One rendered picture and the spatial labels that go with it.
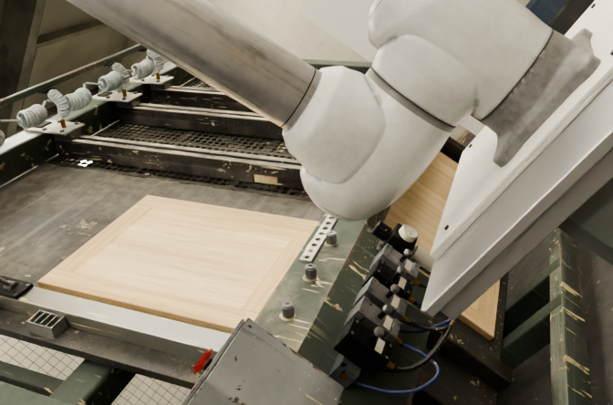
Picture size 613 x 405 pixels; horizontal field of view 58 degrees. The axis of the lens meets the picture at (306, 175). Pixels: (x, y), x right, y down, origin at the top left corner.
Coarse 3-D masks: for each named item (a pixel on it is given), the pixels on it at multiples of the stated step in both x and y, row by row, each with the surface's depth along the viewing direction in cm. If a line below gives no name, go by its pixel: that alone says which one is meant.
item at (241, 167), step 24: (48, 96) 191; (48, 120) 203; (72, 144) 194; (96, 144) 190; (120, 144) 188; (144, 144) 187; (168, 168) 183; (192, 168) 179; (216, 168) 176; (240, 168) 172; (264, 168) 169; (288, 168) 166
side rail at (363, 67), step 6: (306, 60) 280; (312, 60) 280; (318, 60) 279; (324, 60) 279; (330, 60) 278; (336, 60) 278; (312, 66) 275; (318, 66) 274; (324, 66) 273; (330, 66) 272; (348, 66) 269; (354, 66) 268; (360, 66) 267; (366, 66) 266; (360, 72) 268; (366, 72) 267
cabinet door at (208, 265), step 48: (96, 240) 145; (144, 240) 144; (192, 240) 143; (240, 240) 142; (288, 240) 141; (48, 288) 130; (96, 288) 126; (144, 288) 125; (192, 288) 125; (240, 288) 124
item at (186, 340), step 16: (32, 288) 124; (0, 304) 124; (16, 304) 121; (32, 304) 119; (48, 304) 119; (64, 304) 119; (80, 304) 118; (96, 304) 118; (80, 320) 115; (96, 320) 114; (112, 320) 113; (128, 320) 113; (144, 320) 113; (160, 320) 112; (112, 336) 114; (128, 336) 112; (144, 336) 110; (160, 336) 108; (176, 336) 108; (192, 336) 108; (208, 336) 108; (224, 336) 107; (176, 352) 108; (192, 352) 107
